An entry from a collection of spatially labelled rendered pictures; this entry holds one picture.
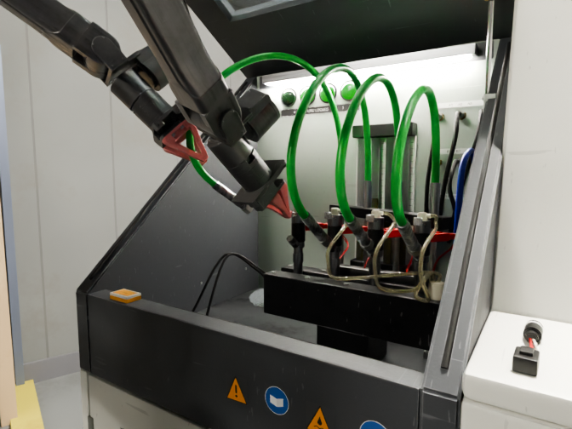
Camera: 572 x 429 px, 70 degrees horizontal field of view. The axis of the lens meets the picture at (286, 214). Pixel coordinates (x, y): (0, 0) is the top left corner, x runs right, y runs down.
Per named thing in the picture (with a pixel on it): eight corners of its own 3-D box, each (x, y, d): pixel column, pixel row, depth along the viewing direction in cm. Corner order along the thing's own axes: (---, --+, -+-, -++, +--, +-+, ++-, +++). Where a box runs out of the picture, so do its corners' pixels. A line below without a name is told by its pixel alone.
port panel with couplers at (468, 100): (421, 229, 92) (426, 88, 89) (425, 227, 95) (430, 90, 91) (484, 233, 85) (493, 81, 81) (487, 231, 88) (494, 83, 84)
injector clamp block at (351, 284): (263, 346, 82) (263, 272, 80) (290, 330, 90) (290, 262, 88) (440, 397, 63) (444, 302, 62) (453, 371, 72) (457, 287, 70)
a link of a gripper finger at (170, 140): (216, 153, 79) (181, 118, 78) (220, 144, 72) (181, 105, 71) (191, 177, 78) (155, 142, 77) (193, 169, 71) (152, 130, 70)
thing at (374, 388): (90, 374, 79) (86, 294, 77) (111, 364, 82) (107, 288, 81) (414, 525, 45) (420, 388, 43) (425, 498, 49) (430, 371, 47)
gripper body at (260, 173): (291, 166, 72) (267, 134, 68) (259, 210, 67) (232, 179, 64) (267, 167, 76) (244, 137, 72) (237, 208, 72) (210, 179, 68)
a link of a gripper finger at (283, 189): (307, 208, 75) (279, 172, 70) (287, 239, 72) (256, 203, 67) (283, 207, 80) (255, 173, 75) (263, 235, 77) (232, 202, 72)
